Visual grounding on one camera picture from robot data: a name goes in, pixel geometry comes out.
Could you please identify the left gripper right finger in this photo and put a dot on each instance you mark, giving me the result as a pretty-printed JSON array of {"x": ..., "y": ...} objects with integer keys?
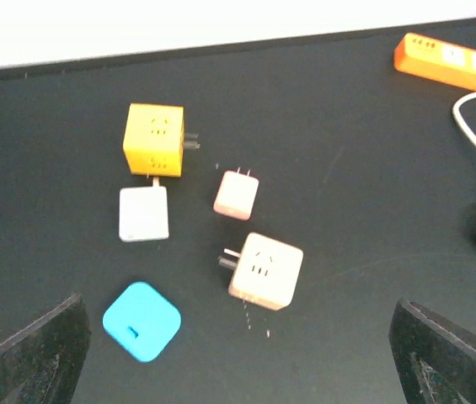
[{"x": 434, "y": 357}]

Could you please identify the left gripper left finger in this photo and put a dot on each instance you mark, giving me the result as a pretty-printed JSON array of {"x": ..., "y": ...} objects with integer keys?
[{"x": 43, "y": 361}]

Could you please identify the blue plug adapter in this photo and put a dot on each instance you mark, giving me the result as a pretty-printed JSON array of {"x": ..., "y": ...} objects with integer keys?
[{"x": 142, "y": 321}]

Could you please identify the white charger plug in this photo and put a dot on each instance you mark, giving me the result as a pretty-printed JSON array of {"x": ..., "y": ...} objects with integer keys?
[{"x": 143, "y": 213}]

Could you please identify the pink round object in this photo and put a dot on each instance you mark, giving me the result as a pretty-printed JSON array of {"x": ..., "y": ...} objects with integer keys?
[{"x": 265, "y": 271}]

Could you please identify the yellow cube socket adapter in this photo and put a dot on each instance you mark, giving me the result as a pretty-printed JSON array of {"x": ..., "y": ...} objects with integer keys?
[{"x": 155, "y": 140}]

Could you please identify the small pink charger plug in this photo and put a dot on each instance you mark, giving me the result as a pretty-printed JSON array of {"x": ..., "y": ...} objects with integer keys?
[{"x": 236, "y": 194}]

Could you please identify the orange power strip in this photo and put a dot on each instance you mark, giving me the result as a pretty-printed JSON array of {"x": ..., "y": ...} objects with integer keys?
[{"x": 436, "y": 60}]

